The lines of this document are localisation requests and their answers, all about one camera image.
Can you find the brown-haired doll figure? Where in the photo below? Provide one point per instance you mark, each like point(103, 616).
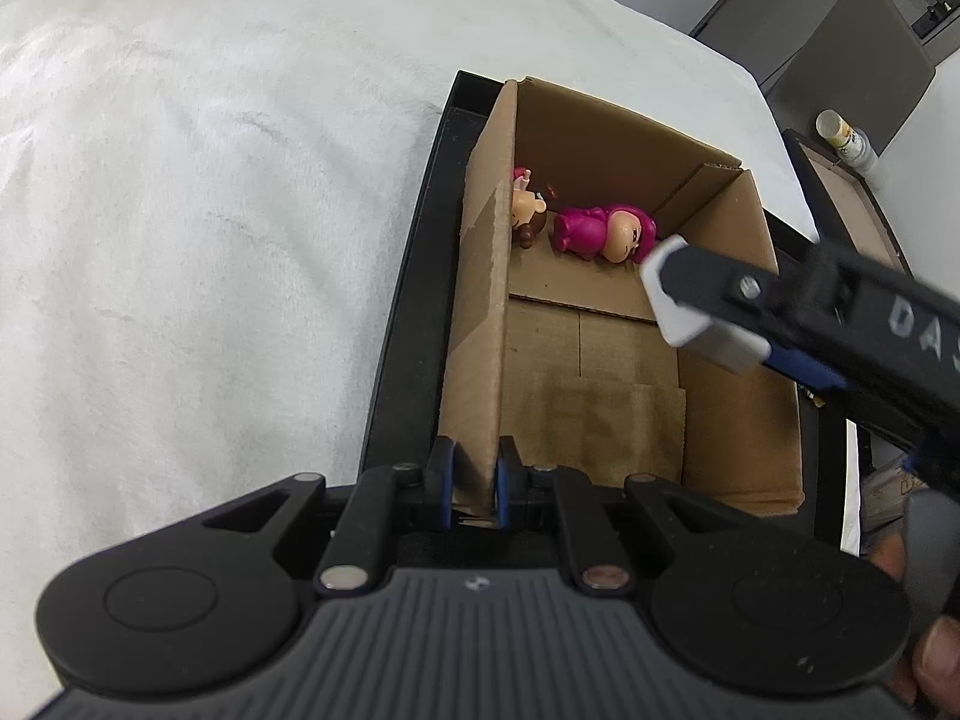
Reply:
point(525, 210)

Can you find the pink doll figure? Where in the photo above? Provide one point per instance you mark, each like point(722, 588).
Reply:
point(607, 232)

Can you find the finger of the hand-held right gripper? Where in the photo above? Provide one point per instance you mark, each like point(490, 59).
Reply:
point(806, 376)
point(720, 281)

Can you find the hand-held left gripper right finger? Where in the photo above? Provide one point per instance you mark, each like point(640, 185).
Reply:
point(502, 487)

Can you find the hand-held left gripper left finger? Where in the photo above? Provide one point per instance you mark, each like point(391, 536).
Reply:
point(446, 484)

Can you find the black tray with brown bottom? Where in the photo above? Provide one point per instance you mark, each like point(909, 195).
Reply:
point(847, 195)

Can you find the grey leaning board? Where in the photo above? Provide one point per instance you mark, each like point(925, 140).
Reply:
point(832, 60)

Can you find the brown cardboard box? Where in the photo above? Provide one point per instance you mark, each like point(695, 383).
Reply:
point(592, 390)

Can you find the paper cup tube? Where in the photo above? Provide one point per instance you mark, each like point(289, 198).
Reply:
point(847, 139)

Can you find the person's right hand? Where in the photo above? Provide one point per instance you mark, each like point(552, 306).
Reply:
point(941, 660)

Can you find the black door lock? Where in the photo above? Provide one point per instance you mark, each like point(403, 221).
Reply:
point(934, 7)

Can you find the white charger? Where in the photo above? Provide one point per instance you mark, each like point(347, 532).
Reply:
point(679, 319)

